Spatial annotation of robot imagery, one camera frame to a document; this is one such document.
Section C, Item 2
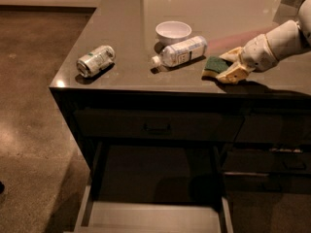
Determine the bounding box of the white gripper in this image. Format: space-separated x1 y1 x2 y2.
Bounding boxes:
216 34 278 84

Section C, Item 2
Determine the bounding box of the green yellow sponge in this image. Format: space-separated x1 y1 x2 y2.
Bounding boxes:
202 56 231 79

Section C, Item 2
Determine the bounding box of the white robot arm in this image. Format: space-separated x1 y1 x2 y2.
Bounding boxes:
216 0 311 83

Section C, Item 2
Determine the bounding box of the dark top right drawer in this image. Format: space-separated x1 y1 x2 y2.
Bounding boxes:
236 111 311 146

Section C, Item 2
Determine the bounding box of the dark drawer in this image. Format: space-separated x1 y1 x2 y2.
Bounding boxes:
223 150 311 175
74 109 244 142
236 111 311 146

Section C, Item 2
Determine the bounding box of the dark middle right drawer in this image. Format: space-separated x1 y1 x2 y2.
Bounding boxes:
223 150 311 175

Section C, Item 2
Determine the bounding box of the dark kitchen counter cabinet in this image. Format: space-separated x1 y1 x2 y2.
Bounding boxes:
51 0 310 233

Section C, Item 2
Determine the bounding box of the dark top left drawer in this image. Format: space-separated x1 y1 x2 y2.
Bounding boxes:
74 109 244 142

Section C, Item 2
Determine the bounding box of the open middle drawer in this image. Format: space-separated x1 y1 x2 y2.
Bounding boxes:
74 144 234 233

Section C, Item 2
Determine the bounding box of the clear plastic water bottle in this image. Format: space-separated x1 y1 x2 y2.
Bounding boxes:
152 36 207 67

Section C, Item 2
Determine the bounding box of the white bowl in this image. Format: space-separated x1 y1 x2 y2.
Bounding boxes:
155 21 191 46

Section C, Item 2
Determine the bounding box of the silver soda can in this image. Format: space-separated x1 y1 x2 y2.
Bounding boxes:
76 46 116 78

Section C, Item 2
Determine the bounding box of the black drawer handle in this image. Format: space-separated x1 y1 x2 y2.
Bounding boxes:
143 123 171 134

